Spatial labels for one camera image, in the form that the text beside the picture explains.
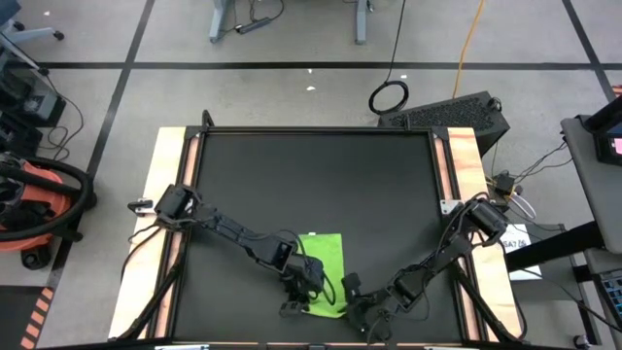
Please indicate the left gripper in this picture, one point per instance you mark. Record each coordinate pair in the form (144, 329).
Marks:
(305, 278)

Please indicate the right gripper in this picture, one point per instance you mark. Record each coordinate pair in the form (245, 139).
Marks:
(369, 313)

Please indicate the green microfibre towel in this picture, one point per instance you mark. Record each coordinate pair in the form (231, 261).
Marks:
(330, 253)

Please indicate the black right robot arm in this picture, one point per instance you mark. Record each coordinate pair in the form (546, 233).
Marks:
(437, 257)

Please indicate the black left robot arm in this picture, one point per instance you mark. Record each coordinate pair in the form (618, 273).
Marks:
(228, 228)

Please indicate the wooden table board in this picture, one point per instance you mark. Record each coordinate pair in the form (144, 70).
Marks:
(146, 272)
(466, 155)

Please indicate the white paper sheet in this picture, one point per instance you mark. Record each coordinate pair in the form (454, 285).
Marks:
(527, 260)

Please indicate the black power adapter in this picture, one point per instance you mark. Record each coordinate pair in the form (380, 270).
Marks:
(504, 184)

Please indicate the black side table beam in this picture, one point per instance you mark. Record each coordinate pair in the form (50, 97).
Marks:
(554, 248)

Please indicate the black perforated computer tower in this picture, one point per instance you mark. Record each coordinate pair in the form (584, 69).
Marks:
(452, 114)

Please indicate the black caster wheel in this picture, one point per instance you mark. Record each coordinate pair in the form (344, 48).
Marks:
(581, 341)

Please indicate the black power strip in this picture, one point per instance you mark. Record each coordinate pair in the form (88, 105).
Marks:
(253, 25)

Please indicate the grey desk leg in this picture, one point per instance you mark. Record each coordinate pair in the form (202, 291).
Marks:
(361, 24)
(218, 24)

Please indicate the black keypad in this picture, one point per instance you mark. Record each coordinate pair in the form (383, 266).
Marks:
(613, 296)

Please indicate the orange vacuum cleaner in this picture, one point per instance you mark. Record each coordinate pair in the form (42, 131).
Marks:
(44, 194)

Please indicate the grey side table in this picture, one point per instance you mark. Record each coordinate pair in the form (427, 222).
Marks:
(595, 185)

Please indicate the black device with screen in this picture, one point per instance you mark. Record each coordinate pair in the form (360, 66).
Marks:
(610, 146)

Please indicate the black equipment rack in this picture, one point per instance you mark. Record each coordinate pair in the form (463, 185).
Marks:
(29, 97)

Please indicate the office chair base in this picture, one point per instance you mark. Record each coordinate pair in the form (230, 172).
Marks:
(29, 33)

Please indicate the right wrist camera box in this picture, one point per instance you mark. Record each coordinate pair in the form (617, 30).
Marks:
(351, 283)

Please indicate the black table frame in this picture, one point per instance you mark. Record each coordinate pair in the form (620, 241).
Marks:
(316, 130)

